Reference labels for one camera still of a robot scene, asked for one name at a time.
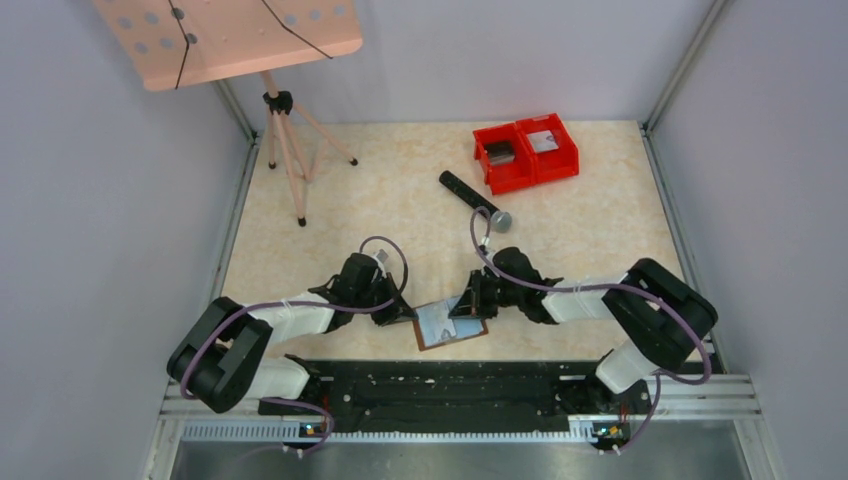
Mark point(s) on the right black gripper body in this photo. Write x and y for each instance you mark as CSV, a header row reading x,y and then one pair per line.
x,y
497,293

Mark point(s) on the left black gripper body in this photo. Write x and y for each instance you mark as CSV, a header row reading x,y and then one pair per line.
x,y
379,292

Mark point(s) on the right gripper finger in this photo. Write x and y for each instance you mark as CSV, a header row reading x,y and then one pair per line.
x,y
466,308
475,284

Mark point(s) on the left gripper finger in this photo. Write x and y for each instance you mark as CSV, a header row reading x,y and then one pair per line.
x,y
385,317
400,309

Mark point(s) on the brown leather card holder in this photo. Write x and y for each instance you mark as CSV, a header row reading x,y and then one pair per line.
x,y
466,329

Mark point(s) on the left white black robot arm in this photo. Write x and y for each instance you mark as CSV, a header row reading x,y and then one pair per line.
x,y
221,360

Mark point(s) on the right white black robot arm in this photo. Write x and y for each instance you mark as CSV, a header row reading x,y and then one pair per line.
x,y
664,319

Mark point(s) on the black handheld microphone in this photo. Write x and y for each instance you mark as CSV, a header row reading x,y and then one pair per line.
x,y
500,219

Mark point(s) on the left red plastic bin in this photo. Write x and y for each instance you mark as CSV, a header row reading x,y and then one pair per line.
x,y
505,158

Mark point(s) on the red plastic bin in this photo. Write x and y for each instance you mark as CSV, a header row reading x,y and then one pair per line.
x,y
554,154
505,158

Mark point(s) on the right red plastic bin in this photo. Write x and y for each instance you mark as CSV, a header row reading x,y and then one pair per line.
x,y
554,154

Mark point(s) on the pink music stand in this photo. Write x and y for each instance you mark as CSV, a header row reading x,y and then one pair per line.
x,y
173,44

